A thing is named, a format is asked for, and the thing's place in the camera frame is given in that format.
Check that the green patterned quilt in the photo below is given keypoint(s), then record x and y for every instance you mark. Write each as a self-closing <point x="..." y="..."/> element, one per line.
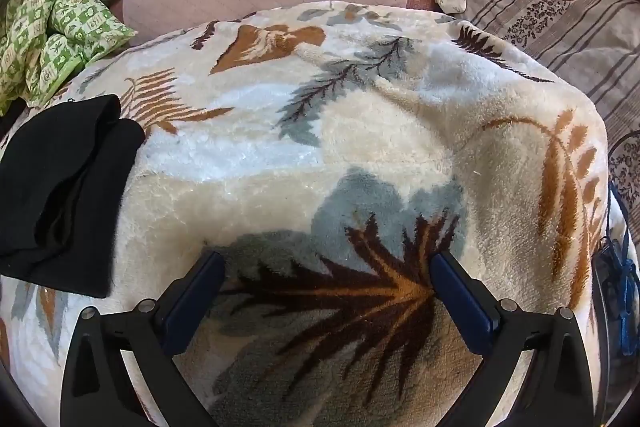
<point x="45" y="27"/>

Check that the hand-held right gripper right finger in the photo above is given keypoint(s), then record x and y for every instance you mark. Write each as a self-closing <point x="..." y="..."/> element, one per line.
<point x="462" y="302"/>

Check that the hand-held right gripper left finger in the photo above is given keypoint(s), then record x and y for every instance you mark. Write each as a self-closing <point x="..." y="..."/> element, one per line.
<point x="196" y="302"/>

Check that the striped floral bedsheet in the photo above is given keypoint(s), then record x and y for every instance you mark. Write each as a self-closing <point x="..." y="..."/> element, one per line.
<point x="575" y="37"/>

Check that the black pants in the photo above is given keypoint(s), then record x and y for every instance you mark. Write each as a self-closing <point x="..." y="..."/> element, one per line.
<point x="60" y="197"/>

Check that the leaf print fleece blanket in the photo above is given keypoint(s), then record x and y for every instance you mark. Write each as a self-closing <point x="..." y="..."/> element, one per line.
<point x="320" y="147"/>

